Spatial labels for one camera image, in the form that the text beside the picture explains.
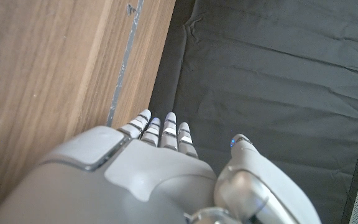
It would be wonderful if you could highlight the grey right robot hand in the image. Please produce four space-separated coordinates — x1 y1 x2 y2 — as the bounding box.
0 108 323 224

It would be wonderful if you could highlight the grey tape outline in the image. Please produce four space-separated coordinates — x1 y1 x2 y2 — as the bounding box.
106 0 145 128

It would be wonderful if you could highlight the black backdrop cloth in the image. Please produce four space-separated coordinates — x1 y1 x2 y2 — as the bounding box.
147 0 358 224

